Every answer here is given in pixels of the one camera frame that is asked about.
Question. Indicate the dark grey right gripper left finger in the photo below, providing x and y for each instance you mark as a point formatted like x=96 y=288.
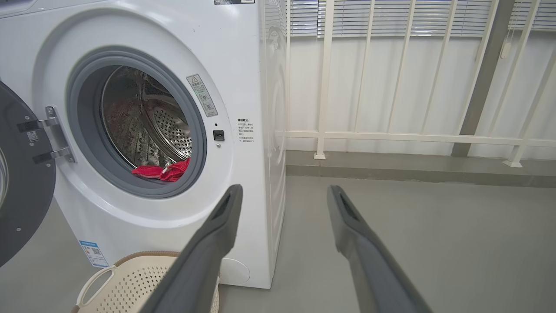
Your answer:
x=200 y=261

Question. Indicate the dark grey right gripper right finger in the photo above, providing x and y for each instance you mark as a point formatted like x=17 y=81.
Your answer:
x=373 y=269

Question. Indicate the red and white garment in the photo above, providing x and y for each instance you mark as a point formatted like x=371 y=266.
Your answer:
x=169 y=171

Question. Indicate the round black glass washer door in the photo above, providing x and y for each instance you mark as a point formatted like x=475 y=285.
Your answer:
x=26 y=191

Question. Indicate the cream basket with brown rim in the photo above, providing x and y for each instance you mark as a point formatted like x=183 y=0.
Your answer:
x=130 y=282

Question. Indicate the black door latch socket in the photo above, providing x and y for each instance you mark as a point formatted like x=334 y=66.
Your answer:
x=218 y=135

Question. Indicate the perforated steel washer drum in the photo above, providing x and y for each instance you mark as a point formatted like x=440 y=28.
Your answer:
x=143 y=126

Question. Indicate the silver door hinge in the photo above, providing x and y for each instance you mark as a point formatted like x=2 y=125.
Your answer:
x=58 y=134

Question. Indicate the white front-load washing machine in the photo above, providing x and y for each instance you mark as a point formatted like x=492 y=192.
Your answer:
x=243 y=65

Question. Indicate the round white filter cover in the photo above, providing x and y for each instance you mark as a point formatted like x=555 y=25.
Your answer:
x=236 y=271

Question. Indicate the blue energy label sticker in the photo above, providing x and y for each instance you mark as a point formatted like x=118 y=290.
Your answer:
x=93 y=254

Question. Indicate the small printed text sticker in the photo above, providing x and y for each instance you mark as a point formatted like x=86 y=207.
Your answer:
x=245 y=130

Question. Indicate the grey warning sticker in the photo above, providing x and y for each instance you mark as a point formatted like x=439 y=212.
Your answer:
x=203 y=95

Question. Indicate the white metal railing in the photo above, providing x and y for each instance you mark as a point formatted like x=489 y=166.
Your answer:
x=323 y=87

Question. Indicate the grey pillar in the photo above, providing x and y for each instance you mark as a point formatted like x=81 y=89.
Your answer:
x=482 y=87

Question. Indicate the white window blinds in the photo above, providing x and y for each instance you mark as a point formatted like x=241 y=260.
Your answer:
x=369 y=17

